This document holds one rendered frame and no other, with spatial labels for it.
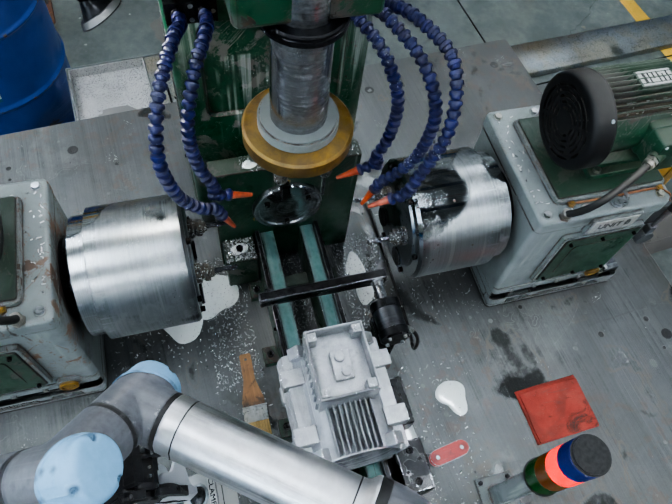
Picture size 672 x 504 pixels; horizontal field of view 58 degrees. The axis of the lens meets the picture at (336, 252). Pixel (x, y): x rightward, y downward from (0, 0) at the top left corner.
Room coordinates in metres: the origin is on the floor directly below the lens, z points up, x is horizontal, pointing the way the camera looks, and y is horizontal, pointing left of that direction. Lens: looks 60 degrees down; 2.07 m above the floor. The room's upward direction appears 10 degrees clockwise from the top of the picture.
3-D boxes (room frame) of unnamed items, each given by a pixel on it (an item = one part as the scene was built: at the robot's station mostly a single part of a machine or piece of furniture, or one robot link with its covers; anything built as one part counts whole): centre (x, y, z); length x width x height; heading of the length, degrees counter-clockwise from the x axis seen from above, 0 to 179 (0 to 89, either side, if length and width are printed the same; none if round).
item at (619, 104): (0.84, -0.52, 1.16); 0.33 x 0.26 x 0.42; 113
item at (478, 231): (0.74, -0.22, 1.04); 0.41 x 0.25 x 0.25; 113
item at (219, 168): (0.75, 0.14, 0.97); 0.30 x 0.11 x 0.34; 113
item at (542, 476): (0.24, -0.41, 1.10); 0.06 x 0.06 x 0.04
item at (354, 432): (0.30, -0.06, 1.01); 0.20 x 0.19 x 0.19; 24
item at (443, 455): (0.30, -0.30, 0.81); 0.09 x 0.03 x 0.02; 121
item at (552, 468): (0.24, -0.41, 1.14); 0.06 x 0.06 x 0.04
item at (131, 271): (0.47, 0.40, 1.04); 0.37 x 0.25 x 0.25; 113
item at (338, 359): (0.34, -0.04, 1.11); 0.12 x 0.11 x 0.07; 24
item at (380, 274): (0.52, 0.01, 1.01); 0.26 x 0.04 x 0.03; 113
